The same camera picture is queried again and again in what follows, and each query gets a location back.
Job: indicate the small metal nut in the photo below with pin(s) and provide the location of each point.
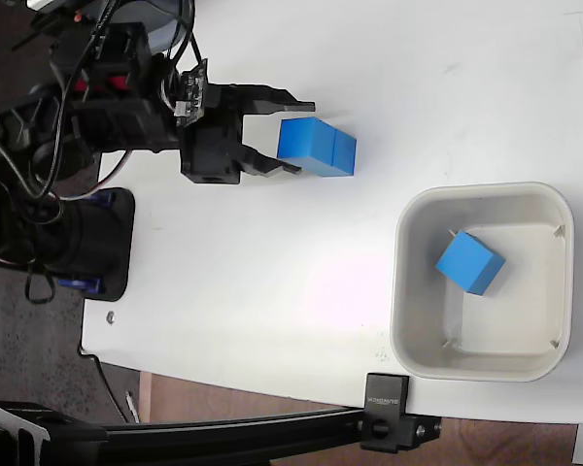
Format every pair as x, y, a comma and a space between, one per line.
111, 317

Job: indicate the black table clamp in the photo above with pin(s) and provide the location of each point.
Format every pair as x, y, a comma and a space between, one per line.
386, 417

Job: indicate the white square plastic bin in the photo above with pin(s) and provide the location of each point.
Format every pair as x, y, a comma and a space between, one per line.
486, 361

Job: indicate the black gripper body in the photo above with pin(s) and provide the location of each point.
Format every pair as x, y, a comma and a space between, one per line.
214, 150

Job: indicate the green camera circuit board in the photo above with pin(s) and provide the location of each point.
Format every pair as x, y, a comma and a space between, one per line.
193, 94

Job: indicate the black tripod with red light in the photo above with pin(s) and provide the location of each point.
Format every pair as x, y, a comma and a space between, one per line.
48, 26

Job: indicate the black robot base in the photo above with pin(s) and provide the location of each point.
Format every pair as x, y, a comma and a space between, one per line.
119, 242

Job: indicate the black six-joint robot arm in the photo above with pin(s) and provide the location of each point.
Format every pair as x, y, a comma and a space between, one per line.
112, 121

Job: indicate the gray monitor stand base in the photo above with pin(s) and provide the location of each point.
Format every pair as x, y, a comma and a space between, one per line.
162, 24

